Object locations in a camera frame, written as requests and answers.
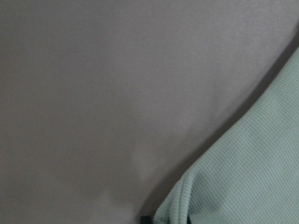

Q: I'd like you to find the olive green long-sleeve shirt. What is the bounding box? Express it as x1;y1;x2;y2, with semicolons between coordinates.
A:
153;51;299;224

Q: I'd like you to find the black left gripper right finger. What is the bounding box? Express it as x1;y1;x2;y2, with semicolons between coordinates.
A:
186;215;192;224

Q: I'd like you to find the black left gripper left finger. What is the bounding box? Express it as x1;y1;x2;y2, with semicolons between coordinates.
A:
140;216;153;224

